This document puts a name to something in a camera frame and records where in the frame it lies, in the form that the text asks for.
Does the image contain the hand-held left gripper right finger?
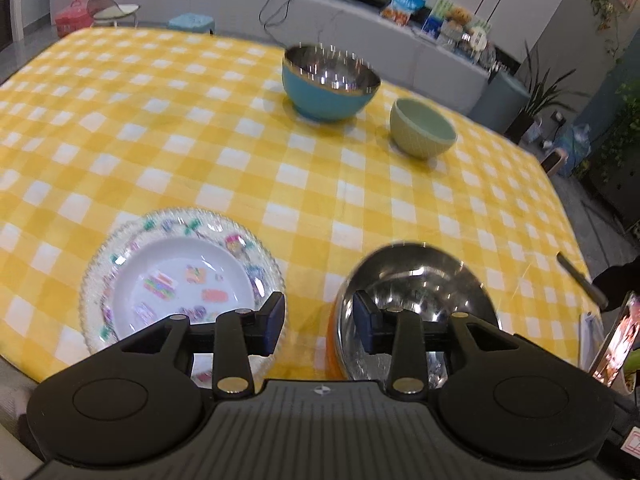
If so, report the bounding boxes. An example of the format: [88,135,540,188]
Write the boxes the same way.
[351,290,521,403]

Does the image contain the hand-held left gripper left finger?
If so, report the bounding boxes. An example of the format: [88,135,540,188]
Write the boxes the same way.
[120,291,288,401]

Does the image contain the orange steel-lined bowl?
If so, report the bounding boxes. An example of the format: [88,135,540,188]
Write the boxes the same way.
[327,242,501,386]

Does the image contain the small white printed plate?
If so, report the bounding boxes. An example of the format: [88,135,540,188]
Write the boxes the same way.
[111,236,257,357]

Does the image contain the clear glass plate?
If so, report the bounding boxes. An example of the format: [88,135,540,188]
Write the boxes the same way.
[79,207,289,386]

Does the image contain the pale green ceramic bowl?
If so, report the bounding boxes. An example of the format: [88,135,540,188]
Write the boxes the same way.
[389,98,458,160]

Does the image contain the blue steel-lined bowl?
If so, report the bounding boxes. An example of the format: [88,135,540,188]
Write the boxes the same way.
[281,45,381,122]

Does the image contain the yellow checked tablecloth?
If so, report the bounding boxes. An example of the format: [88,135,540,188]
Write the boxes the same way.
[0,27,598,386]

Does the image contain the dark stick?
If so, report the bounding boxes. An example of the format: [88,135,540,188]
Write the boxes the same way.
[556,252,609,311]

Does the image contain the small white heater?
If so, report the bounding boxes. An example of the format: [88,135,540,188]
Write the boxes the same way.
[540,147,566,176]

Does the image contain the long-leaf plant in black pot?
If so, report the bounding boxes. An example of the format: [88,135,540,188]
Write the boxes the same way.
[505,40,591,143]

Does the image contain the dark cloth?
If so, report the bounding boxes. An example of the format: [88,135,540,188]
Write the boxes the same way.
[592,260,640,311]

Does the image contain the grey trash can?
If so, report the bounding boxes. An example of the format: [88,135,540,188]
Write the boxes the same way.
[487,70,531,128]

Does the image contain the blue water bottle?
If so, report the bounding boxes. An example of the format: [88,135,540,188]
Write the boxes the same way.
[560,122,593,176]

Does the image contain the white round hand fan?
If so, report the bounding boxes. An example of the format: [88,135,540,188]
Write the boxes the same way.
[465,25,488,53]

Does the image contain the light blue stool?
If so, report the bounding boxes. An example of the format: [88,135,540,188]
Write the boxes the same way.
[167,12,216,36]

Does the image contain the bushy green plant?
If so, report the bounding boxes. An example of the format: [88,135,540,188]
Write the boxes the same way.
[590,80,640,221]

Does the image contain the white television console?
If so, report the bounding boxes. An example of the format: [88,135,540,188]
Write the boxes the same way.
[50,0,493,116]

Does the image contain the green illustrated box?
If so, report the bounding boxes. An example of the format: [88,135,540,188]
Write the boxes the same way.
[422,0,493,41]

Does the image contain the blue snack bag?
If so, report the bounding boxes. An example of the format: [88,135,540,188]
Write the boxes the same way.
[382,0,426,26]

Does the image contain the grey chair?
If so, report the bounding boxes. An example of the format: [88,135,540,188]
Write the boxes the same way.
[86,0,141,28]

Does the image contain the pink storage box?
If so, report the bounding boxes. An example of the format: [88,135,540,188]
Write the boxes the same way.
[54,0,95,38]

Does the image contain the hanging ivy vine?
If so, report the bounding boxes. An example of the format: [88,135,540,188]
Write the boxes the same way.
[582,0,631,56]

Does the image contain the black cable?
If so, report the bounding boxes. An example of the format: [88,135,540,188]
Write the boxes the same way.
[257,0,308,46]

